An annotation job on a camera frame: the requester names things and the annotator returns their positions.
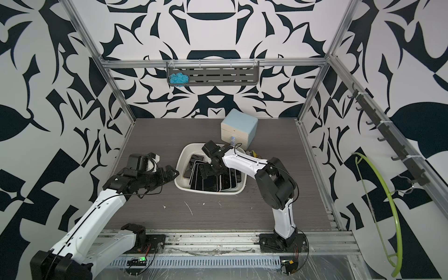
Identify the white storage basin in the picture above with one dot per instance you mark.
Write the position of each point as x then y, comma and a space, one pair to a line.
182, 182

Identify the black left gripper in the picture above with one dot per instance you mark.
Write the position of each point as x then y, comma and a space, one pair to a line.
162, 178

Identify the phone cream case in basin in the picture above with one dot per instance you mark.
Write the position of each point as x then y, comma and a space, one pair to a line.
196, 180

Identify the small electronics board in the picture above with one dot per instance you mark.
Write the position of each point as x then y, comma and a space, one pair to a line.
137, 262
289, 267

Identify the phone pink case in basin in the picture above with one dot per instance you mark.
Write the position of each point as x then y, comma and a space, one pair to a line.
211, 184

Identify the phone light blue case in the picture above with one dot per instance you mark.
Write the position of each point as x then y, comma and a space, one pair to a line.
233, 178

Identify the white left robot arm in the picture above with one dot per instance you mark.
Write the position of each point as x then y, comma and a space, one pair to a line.
72, 258

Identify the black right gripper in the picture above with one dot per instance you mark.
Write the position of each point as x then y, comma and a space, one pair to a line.
207, 171

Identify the light blue drawer cabinet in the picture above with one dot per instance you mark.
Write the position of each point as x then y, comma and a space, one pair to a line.
240, 126

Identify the small electronics board right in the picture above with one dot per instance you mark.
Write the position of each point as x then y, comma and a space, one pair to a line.
289, 267

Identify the phone pale blue case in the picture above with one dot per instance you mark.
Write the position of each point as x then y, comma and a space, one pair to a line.
225, 181

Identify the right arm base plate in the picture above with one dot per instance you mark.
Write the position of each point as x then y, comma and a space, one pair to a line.
274, 243

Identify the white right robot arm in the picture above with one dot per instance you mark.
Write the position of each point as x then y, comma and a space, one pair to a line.
277, 187

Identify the small electronics board left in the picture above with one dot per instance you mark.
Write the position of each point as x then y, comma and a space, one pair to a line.
137, 262

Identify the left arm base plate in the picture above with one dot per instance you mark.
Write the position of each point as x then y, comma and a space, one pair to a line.
152, 243

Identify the grey slotted wall rack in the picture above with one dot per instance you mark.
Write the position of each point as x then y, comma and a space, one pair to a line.
218, 72

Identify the blue crumpled cloth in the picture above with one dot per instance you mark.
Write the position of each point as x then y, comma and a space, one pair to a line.
179, 79

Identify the dark wall hook rail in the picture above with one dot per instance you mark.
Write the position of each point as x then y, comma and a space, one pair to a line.
390, 133

